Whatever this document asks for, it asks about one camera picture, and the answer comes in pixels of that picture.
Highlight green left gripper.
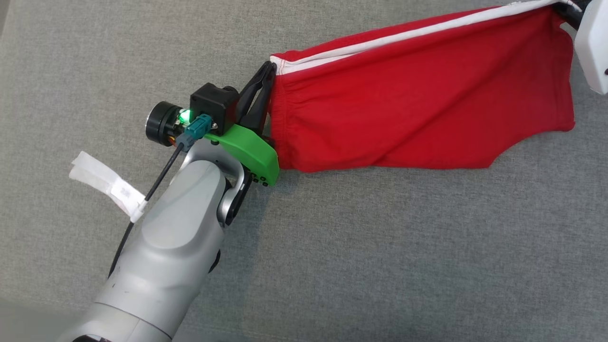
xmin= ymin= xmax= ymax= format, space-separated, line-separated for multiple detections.
xmin=204 ymin=61 xmax=280 ymax=187

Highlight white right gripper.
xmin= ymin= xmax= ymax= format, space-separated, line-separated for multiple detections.
xmin=552 ymin=0 xmax=608 ymax=95

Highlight red shorts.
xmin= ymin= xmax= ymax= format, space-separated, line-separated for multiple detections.
xmin=270 ymin=0 xmax=582 ymax=172

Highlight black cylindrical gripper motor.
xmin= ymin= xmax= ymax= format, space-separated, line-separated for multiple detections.
xmin=145 ymin=101 xmax=183 ymax=147

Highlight white tape label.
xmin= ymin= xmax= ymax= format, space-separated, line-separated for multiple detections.
xmin=69 ymin=151 xmax=147 ymax=224

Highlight black cable with teal connector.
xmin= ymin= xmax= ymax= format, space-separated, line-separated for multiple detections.
xmin=108 ymin=114 xmax=213 ymax=278

